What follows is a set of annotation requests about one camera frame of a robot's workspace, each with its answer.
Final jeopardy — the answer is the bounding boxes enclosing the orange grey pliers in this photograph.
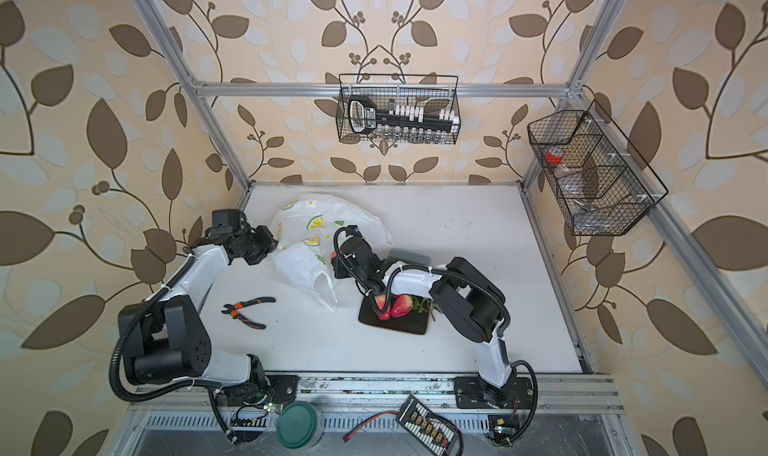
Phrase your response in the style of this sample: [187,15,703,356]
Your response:
[220,296,278,331]

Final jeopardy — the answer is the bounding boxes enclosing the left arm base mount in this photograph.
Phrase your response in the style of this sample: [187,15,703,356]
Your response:
[223,374,299,407]

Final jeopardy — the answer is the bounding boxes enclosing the fake strawberry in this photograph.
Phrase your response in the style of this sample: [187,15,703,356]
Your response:
[374,295,391,321]
[391,294,413,318]

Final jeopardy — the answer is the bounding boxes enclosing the right wire basket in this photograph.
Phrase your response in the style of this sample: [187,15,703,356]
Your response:
[527,102,668,236]

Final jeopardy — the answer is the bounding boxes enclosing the light blue sponge block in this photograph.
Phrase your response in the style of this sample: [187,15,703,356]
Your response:
[389,248,432,266]

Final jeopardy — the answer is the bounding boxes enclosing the small electronics board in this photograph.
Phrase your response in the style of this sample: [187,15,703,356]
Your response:
[488,414,522,447]

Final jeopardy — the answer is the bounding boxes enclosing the red-capped plastic bottle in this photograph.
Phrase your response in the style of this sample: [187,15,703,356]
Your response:
[544,146,565,169]

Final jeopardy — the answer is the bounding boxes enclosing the black square tray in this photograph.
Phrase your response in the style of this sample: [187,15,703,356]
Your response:
[358,296,431,335]

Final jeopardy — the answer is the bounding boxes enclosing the black socket tool set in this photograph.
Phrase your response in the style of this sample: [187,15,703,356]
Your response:
[346,96,461,137]

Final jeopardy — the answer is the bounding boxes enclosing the white lemon-print plastic bag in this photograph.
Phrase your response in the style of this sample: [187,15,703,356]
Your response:
[269,193,394,311]

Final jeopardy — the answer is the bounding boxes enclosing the back wire basket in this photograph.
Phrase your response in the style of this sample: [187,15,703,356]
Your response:
[335,72,462,145]

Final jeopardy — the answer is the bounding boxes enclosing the red black wire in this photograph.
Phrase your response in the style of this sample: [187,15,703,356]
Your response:
[342,411,400,443]

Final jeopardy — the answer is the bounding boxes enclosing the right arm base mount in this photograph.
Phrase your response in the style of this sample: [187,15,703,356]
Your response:
[453,375,538,410]

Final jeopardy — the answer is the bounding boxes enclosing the wire basket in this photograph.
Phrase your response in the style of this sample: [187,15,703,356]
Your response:
[527,102,668,236]
[335,72,462,145]

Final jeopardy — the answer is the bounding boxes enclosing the green round lid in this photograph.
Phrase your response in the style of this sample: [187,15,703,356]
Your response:
[275,401,323,450]

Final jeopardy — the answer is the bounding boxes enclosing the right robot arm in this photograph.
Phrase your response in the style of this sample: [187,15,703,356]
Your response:
[331,225,539,411]

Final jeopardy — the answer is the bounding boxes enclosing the black connector board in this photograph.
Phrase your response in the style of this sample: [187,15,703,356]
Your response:
[396,395,464,456]

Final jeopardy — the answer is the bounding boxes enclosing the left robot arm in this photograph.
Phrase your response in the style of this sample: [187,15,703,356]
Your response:
[108,208,277,403]

